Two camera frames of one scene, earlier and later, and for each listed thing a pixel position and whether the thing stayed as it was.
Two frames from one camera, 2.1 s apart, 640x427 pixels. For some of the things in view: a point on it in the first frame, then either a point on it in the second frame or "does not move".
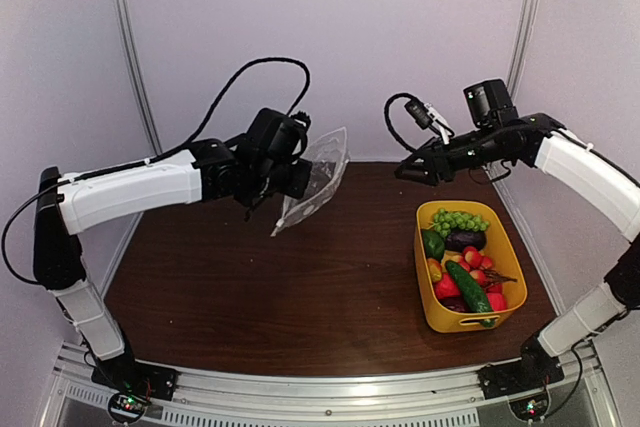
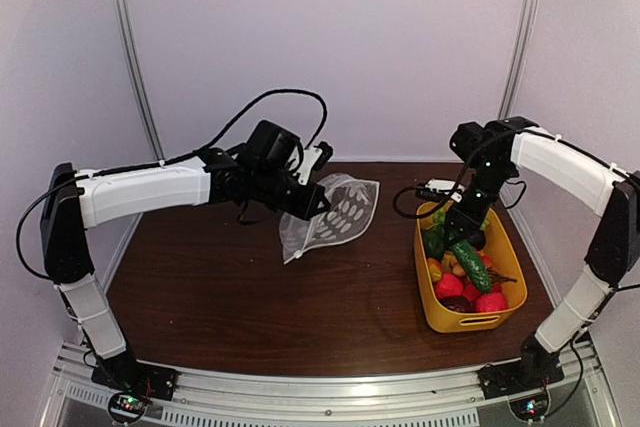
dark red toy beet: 455,303 does not move
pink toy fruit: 498,301 does not move
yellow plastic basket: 503,254 does not move
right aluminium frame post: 528,20 does not move
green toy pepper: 434,243 does not move
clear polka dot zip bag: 329,157 → 352,201
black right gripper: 441,163 → 469,221
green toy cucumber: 471,292 → 472,265
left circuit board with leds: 127,407 does not move
